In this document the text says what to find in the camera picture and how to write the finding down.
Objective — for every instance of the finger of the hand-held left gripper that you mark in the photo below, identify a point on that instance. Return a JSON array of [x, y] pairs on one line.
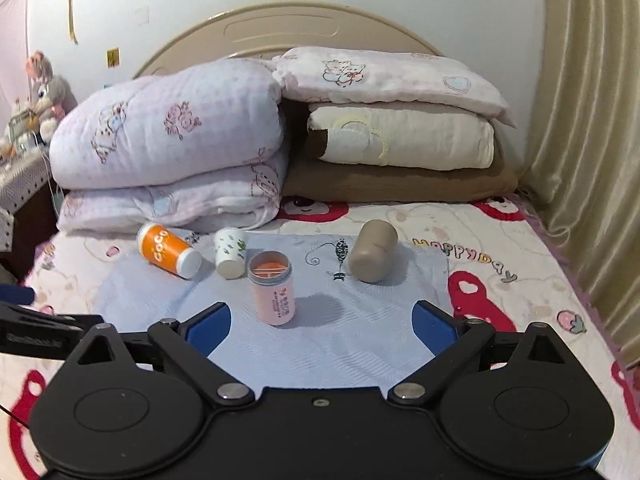
[[17, 295], [35, 332]]

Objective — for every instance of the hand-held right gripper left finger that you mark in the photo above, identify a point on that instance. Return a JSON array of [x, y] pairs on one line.
[[210, 325]]

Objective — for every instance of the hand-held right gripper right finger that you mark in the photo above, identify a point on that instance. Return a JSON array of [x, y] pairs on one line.
[[431, 325]]

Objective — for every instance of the pink cup with orange inside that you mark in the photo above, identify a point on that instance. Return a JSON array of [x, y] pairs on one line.
[[272, 300]]

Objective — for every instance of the small white green-print cup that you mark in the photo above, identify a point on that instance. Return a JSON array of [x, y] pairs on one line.
[[229, 252]]

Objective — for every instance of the orange paper cup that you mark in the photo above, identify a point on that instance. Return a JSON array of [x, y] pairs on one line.
[[165, 250]]

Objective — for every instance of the beige cup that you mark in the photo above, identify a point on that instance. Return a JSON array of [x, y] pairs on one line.
[[370, 252]]

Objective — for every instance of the light blue cloth mat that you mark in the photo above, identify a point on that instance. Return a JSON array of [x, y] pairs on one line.
[[340, 345]]

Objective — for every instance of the patterned nightstand cloth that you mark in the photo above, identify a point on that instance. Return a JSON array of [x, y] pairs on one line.
[[22, 177]]

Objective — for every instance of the brown pillow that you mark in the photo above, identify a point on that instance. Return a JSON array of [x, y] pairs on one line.
[[400, 185]]

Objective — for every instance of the small box on nightstand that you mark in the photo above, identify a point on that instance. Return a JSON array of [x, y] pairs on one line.
[[21, 130]]

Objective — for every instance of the cream embroidered pillow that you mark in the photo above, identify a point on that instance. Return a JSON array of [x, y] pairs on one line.
[[425, 140]]

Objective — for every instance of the grey plush rabbit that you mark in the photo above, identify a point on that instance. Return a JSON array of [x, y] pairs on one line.
[[50, 97]]

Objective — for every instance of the folded white pink-print quilt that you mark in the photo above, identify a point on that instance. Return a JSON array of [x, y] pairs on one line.
[[175, 110]]

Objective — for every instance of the beige curtain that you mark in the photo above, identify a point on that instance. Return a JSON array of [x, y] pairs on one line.
[[585, 160]]

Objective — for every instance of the pink-haired plush doll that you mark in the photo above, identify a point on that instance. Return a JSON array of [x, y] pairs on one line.
[[40, 65]]

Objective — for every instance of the pink sheer net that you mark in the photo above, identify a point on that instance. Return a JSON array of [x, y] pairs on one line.
[[12, 50]]

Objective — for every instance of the pink checked cartoon pillow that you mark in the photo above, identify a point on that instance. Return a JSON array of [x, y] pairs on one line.
[[400, 80]]

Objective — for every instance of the yellow tape strip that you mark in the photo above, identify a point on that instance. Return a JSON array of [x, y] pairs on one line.
[[71, 10]]

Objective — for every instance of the beige bed headboard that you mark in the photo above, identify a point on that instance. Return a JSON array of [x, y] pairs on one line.
[[280, 25]]

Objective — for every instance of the yellow wall sticker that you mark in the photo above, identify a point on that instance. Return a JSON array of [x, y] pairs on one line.
[[113, 57]]

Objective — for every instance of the white wall plate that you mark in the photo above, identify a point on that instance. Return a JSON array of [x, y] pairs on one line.
[[142, 15]]

